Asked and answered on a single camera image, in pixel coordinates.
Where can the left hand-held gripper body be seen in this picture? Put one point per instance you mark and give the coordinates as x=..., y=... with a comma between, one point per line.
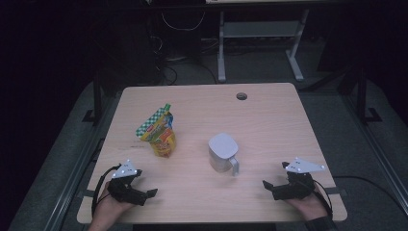
x=126, y=192

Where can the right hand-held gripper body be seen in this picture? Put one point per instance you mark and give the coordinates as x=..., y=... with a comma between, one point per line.
x=298, y=189

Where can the yellow snack bag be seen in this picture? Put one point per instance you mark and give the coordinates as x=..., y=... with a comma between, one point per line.
x=160, y=138

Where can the person's right hand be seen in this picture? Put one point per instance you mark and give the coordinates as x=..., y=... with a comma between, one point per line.
x=311, y=207

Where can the person's left hand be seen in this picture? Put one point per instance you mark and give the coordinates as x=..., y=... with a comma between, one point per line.
x=110, y=210

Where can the grey tape strip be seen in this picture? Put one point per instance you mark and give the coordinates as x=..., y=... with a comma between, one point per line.
x=86, y=193
x=340, y=191

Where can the round dark table grommet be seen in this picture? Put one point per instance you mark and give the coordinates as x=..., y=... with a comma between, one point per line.
x=241, y=96

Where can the black metal stand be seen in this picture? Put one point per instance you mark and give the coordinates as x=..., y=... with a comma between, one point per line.
x=362, y=96
x=97, y=96

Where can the grey metal frame rail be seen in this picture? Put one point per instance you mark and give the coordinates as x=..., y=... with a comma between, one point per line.
x=73, y=179
x=378, y=154

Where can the white metal desk frame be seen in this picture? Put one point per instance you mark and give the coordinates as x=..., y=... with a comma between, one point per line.
x=261, y=29

